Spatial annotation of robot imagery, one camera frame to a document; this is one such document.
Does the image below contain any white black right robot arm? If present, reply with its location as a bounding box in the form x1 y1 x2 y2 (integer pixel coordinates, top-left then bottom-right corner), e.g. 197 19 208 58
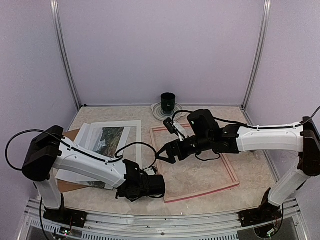
156 109 320 222

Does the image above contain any left aluminium corner post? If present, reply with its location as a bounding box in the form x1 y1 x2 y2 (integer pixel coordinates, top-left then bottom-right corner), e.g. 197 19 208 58
50 0 82 111

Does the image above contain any aluminium front rail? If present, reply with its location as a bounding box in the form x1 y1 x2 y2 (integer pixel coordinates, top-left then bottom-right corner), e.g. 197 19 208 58
24 197 305 240

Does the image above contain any white mat board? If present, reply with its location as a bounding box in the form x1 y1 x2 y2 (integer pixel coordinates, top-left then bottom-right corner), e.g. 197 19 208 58
54 120 144 190

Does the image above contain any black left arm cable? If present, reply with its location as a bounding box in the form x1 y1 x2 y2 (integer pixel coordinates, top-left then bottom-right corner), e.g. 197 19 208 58
5 128 161 172

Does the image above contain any dark green cup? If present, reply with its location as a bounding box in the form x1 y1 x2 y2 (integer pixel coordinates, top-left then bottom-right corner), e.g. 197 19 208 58
160 92 176 112

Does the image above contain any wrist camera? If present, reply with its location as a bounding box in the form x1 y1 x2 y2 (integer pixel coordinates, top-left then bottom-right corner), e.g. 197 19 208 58
143 166 158 176
163 118 187 142

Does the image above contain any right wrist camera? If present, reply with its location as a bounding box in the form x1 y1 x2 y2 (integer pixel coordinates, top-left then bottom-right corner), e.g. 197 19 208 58
163 118 187 142

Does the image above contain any right aluminium corner post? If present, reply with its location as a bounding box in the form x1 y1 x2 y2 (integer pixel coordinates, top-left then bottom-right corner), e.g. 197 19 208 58
241 0 272 112

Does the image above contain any landscape photo print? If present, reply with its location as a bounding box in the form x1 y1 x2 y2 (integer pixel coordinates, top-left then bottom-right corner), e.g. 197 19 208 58
85 127 131 161

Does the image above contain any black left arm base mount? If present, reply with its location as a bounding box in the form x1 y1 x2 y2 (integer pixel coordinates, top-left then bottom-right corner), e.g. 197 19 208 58
43 208 88 228

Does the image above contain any striped ceramic plate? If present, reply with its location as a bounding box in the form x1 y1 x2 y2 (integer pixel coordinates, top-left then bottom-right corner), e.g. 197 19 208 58
150 102 183 122

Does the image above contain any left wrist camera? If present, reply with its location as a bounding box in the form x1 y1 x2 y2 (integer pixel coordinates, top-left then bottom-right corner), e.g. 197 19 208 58
143 166 158 176

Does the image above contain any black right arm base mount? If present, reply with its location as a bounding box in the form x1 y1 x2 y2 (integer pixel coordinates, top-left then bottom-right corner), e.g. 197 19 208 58
238 208 282 228

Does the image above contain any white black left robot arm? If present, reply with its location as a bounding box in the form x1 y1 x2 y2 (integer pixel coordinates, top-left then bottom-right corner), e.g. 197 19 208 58
22 125 166 223

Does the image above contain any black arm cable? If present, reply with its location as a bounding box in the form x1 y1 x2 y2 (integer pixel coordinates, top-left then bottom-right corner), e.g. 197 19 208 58
5 128 161 172
171 106 320 126

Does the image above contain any aluminium corner post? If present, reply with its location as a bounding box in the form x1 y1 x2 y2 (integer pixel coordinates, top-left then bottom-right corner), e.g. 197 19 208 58
241 0 272 112
50 0 82 111

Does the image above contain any pink wooden picture frame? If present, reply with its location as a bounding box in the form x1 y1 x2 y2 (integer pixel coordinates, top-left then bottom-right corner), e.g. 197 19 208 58
149 120 240 204

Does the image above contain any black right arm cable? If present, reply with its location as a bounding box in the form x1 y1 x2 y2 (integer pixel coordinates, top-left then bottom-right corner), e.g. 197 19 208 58
171 106 320 126

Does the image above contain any brown backing board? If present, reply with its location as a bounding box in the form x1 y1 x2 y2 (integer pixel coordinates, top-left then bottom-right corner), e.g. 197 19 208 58
57 129 89 193

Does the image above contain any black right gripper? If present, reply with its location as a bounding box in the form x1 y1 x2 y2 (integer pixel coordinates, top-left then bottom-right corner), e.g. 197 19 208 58
155 132 213 164

